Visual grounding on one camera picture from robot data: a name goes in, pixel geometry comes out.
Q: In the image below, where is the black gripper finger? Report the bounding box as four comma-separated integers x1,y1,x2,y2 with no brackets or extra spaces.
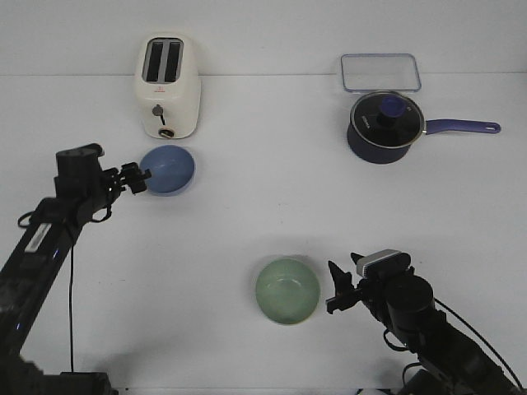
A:
350,252,364,267
328,261,355,304
119,162,152,184
121,179,147,195

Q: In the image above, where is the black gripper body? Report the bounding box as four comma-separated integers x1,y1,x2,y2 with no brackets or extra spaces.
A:
325,267,436,330
54,156,122,214

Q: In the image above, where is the blue bowl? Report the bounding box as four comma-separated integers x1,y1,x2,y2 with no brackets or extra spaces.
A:
139,145,196,197

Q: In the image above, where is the green bowl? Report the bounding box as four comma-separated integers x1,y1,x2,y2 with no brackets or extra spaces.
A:
254,257,320,325

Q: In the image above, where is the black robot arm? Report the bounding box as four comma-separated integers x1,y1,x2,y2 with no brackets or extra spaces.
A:
1,143,151,394
326,249,526,394

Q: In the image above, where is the dark blue saucepan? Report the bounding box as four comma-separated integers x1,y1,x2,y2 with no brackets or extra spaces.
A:
347,115,501,165

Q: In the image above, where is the white two-slot toaster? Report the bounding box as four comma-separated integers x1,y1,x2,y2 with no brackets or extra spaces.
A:
133,33,202,139

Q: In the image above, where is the glass pot lid blue knob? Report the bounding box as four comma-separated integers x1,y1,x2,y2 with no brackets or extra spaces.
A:
350,91,425,149

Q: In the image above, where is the clear plastic container lid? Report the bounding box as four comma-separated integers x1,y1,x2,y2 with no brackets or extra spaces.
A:
340,53,422,93

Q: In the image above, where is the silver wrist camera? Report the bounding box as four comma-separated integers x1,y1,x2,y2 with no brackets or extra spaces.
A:
357,249,411,280
55,143,105,158

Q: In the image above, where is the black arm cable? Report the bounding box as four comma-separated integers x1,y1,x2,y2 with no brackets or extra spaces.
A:
431,296,525,392
16,201,114,374

